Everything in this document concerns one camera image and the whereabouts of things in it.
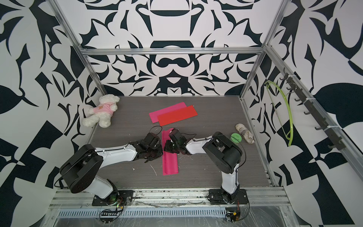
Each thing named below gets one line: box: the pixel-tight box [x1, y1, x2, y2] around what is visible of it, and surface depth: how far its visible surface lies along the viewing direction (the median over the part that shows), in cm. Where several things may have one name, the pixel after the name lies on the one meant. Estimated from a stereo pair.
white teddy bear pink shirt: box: [82, 94, 121, 128], surface depth 104 cm
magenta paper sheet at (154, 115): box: [148, 102, 188, 124], surface depth 110 cm
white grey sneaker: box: [234, 122, 256, 145], surface depth 98 cm
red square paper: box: [157, 104, 199, 127], surface depth 110 cm
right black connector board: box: [230, 210, 241, 223], surface depth 72 cm
